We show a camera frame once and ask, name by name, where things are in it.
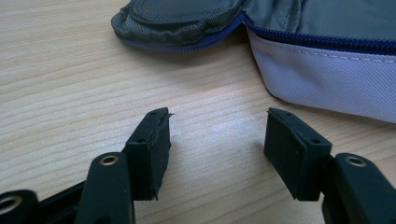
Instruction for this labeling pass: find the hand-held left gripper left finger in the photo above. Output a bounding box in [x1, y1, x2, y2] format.
[124, 106, 172, 202]

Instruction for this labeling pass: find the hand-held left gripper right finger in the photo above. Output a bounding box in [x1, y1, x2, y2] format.
[263, 107, 332, 202]

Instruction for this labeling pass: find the lilac zip pouch grey lining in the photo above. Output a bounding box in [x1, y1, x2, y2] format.
[110, 0, 396, 124]

